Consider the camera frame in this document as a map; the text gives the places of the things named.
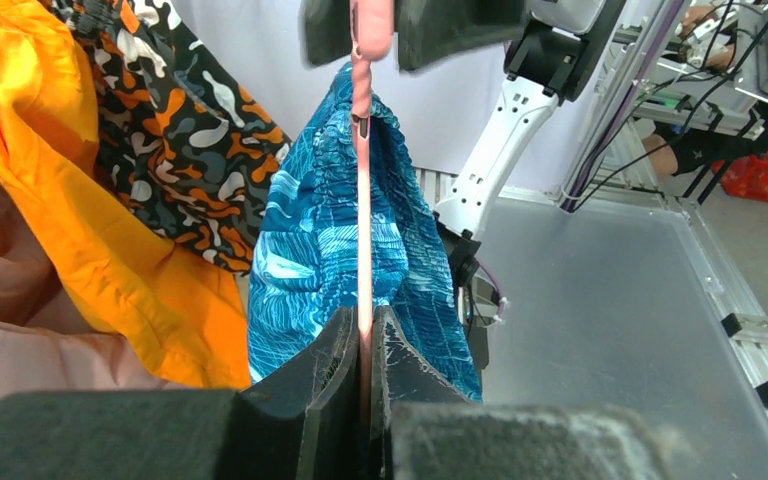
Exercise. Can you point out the aluminium frame rail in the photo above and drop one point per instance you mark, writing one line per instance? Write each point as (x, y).
(748, 333)

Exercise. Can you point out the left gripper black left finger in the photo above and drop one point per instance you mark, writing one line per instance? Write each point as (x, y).
(298, 423)

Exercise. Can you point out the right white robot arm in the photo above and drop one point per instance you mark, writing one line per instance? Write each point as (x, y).
(521, 110)

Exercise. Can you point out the blue patterned shorts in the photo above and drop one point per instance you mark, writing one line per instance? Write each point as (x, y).
(305, 259)

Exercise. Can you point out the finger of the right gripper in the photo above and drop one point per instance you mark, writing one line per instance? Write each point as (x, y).
(326, 30)

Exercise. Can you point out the background equipment desk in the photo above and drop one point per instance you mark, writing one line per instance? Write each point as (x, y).
(715, 79)

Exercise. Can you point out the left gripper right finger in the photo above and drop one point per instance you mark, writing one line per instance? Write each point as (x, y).
(430, 430)

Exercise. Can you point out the orange shorts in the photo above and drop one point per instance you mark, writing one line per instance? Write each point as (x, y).
(183, 317)

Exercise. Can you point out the pink shorts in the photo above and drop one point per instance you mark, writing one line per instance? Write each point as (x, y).
(45, 344)

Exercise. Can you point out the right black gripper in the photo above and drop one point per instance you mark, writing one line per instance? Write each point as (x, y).
(559, 50)

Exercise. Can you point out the camouflage patterned shorts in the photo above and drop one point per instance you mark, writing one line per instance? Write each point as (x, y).
(183, 145)

